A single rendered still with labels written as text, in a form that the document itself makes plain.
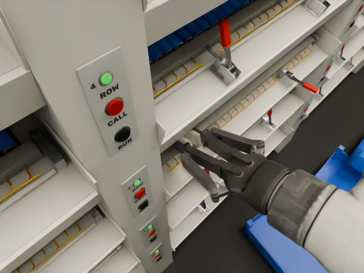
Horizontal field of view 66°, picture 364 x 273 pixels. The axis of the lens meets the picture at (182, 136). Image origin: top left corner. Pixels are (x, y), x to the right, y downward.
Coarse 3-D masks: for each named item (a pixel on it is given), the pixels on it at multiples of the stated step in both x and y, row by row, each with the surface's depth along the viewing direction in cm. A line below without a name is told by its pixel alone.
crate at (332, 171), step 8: (336, 152) 112; (344, 152) 112; (328, 160) 110; (336, 160) 116; (344, 160) 114; (328, 168) 113; (336, 168) 113; (344, 168) 113; (352, 168) 113; (320, 176) 103; (328, 176) 111; (336, 176) 111; (344, 176) 111; (352, 176) 111; (360, 176) 111; (336, 184) 109; (344, 184) 109; (352, 184) 109
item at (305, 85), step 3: (291, 75) 67; (291, 78) 68; (294, 78) 68; (294, 81) 68; (297, 81) 67; (300, 81) 67; (300, 84) 67; (303, 84) 66; (306, 84) 66; (309, 84) 66; (303, 87) 67; (306, 87) 66; (309, 87) 65; (312, 87) 65; (315, 87) 65; (312, 90) 65; (315, 90) 65
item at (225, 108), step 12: (300, 48) 72; (288, 60) 70; (300, 60) 73; (264, 72) 67; (252, 84) 65; (240, 96) 63; (228, 108) 61; (204, 120) 58; (216, 120) 60; (168, 156) 54
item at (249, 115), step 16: (320, 32) 75; (320, 48) 77; (304, 64) 74; (272, 80) 69; (256, 96) 66; (272, 96) 67; (240, 112) 64; (256, 112) 65; (224, 128) 61; (240, 128) 62; (176, 176) 55; (192, 176) 55; (176, 192) 54
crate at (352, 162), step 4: (360, 144) 106; (356, 148) 103; (360, 148) 100; (352, 152) 110; (356, 152) 101; (360, 152) 100; (352, 156) 103; (356, 156) 101; (360, 156) 101; (348, 160) 104; (352, 160) 103; (356, 160) 102; (360, 160) 101; (352, 164) 104; (356, 164) 103; (360, 164) 102; (356, 168) 103; (360, 168) 102
